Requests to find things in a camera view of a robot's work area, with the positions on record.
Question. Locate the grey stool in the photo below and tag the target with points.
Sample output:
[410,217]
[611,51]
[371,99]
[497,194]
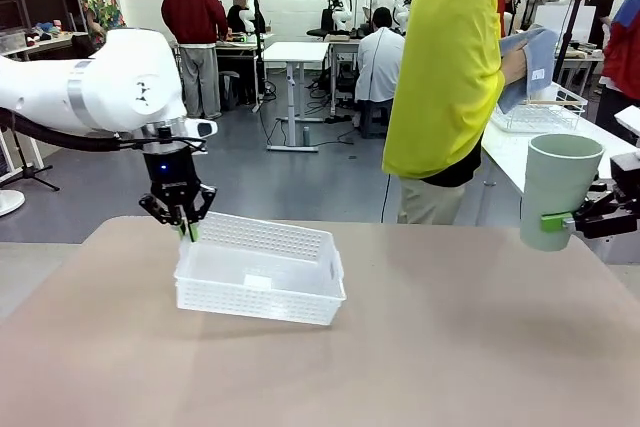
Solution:
[375,119]

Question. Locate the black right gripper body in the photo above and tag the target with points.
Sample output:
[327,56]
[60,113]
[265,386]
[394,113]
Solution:
[627,174]

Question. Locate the person in black top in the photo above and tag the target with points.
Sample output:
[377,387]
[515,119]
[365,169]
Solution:
[605,7]

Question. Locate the thin black tripod stand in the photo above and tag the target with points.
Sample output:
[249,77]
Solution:
[32,174]

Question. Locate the black camera tripod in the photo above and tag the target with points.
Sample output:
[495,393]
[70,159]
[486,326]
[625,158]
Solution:
[570,32]

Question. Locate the person right hand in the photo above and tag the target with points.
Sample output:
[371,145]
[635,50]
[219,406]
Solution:
[515,67]

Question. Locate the blue cleaning cloth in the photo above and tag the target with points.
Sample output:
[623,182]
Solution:
[540,62]

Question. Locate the person in red sweater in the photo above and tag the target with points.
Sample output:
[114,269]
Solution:
[192,12]

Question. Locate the white side table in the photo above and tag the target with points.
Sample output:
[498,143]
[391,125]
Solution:
[505,157]

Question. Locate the small white frame table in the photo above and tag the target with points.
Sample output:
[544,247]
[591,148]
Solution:
[27,154]

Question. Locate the person in yellow cape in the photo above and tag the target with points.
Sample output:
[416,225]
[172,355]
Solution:
[440,72]

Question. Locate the white perforated plastic basket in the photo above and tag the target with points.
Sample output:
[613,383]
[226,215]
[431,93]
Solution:
[260,292]

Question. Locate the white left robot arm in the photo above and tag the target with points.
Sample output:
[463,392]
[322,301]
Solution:
[100,82]

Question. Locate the seated person in white shirt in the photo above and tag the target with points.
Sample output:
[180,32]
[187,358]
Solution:
[380,62]

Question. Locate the long cluttered desk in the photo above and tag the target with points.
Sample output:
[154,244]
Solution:
[45,39]

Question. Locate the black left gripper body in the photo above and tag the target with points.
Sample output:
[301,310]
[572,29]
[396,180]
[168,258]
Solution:
[170,167]

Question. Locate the white standing fan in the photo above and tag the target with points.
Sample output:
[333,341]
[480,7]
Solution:
[10,202]

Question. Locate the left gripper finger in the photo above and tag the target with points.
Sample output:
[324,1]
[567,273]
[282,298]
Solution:
[205,202]
[160,207]

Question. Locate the grey workbench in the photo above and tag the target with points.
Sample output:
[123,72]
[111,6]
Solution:
[240,47]

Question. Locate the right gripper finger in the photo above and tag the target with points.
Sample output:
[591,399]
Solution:
[610,219]
[600,194]

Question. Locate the white height-adjustable desk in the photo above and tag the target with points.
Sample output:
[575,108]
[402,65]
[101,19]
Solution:
[295,52]

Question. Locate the person in red blue jacket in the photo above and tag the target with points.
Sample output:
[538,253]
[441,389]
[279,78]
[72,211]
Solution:
[622,62]

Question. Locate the mint green plastic cup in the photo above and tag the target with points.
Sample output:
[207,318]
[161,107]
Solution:
[557,182]

